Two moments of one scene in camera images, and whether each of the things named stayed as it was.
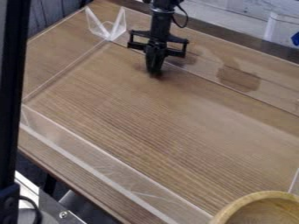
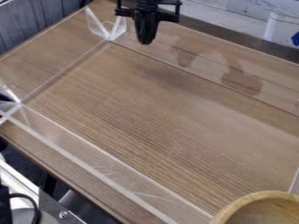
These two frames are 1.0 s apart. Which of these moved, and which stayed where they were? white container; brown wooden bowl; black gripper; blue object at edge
Moved: black gripper
Stayed: white container; blue object at edge; brown wooden bowl
